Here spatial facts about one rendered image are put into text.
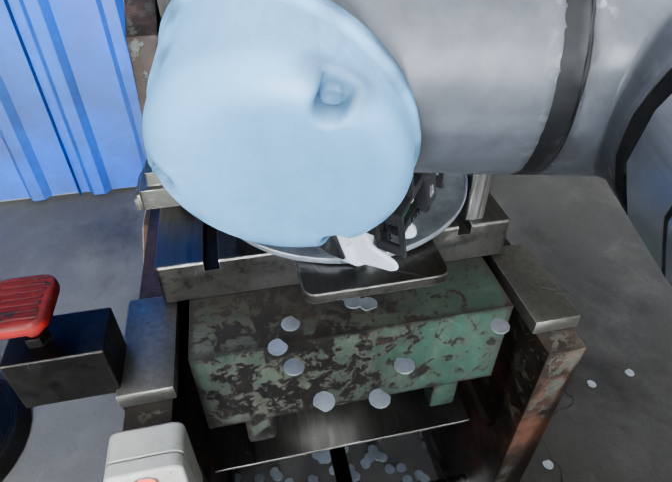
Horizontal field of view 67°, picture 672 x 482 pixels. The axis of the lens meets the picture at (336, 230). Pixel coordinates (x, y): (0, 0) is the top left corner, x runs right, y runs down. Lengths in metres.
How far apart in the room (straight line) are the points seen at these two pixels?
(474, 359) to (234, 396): 0.32
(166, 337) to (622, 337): 1.29
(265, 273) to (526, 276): 0.34
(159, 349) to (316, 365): 0.18
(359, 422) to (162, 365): 0.42
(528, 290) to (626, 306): 1.04
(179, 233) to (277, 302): 0.15
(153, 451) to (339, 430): 0.42
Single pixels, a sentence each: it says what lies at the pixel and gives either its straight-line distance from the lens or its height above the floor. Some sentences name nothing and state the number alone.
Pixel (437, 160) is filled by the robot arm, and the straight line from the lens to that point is 0.15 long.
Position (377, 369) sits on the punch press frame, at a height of 0.56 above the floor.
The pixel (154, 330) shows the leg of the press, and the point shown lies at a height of 0.64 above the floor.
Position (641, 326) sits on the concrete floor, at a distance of 1.68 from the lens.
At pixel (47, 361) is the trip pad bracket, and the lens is 0.57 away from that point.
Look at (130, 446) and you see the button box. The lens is 0.58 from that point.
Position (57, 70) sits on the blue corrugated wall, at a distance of 1.88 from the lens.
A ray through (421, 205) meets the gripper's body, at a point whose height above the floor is 0.89.
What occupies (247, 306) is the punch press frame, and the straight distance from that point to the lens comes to 0.63.
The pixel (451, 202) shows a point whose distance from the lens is 0.56.
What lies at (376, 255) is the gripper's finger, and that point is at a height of 0.83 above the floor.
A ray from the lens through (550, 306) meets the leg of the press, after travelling 0.68.
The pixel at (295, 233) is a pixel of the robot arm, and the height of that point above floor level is 1.01.
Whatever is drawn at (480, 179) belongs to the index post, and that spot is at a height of 0.77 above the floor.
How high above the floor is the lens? 1.11
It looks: 39 degrees down
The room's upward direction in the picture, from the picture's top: straight up
